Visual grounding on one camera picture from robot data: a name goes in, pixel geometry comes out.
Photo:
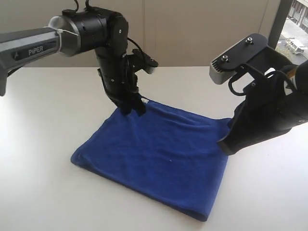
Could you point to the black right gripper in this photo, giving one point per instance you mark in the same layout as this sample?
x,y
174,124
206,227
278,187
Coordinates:
x,y
272,106

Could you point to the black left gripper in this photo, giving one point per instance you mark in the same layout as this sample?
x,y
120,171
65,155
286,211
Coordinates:
x,y
120,82

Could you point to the blue microfiber towel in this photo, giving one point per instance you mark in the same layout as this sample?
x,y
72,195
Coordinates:
x,y
168,154

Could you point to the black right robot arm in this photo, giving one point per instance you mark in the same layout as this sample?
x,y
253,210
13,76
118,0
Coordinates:
x,y
303,83

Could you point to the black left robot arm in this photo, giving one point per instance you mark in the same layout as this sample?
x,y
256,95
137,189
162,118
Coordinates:
x,y
74,32

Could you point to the white van outside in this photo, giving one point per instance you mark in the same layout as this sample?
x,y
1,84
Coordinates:
x,y
296,47

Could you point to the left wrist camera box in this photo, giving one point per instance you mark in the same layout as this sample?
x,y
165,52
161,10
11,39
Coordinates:
x,y
142,61

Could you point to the dark window frame post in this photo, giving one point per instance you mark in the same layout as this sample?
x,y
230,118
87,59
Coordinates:
x,y
278,23

